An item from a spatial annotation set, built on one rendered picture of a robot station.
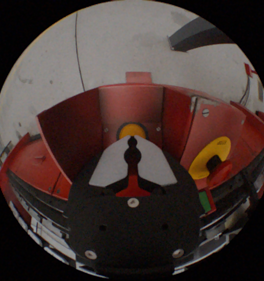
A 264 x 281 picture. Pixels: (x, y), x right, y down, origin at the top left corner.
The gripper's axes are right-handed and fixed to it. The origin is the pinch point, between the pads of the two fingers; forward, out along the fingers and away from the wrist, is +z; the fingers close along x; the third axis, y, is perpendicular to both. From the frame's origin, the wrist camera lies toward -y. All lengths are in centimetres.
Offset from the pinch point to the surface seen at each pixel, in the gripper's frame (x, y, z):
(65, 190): -23.7, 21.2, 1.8
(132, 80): 0, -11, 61
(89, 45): -35, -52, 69
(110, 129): -3.2, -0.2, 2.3
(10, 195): -170, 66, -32
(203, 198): 12.6, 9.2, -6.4
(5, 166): -173, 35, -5
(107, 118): -3.7, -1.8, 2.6
